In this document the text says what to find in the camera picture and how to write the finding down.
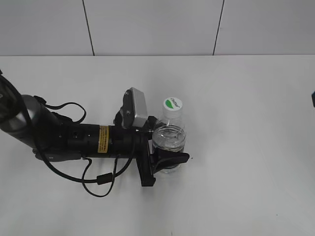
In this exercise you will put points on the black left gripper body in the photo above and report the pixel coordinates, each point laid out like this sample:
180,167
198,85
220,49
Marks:
133,143

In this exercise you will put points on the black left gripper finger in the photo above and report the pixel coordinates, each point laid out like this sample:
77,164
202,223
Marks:
164,160

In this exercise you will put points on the clear cestbon water bottle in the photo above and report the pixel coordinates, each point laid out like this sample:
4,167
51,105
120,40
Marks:
169,134

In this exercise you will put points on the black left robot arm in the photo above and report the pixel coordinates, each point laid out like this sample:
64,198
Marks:
57,138

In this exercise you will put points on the white green bottle cap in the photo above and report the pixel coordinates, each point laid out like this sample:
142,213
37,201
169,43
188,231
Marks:
172,107

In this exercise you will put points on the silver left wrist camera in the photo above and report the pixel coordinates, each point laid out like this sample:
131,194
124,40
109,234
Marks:
134,109

